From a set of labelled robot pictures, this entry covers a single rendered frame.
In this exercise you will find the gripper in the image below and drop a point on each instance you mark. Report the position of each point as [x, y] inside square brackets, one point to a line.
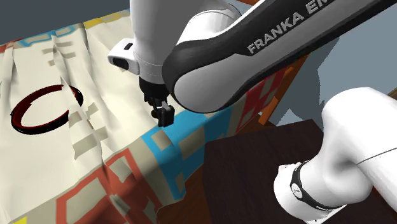
[153, 90]

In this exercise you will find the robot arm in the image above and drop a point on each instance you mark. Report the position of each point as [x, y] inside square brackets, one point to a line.
[214, 74]

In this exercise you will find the bed with patterned blanket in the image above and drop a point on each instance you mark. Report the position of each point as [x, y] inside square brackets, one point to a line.
[118, 105]

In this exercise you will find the dark brown robot stand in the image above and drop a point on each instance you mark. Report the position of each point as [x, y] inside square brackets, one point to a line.
[248, 170]

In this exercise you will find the dark red round bowl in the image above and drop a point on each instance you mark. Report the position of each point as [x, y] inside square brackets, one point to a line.
[17, 116]

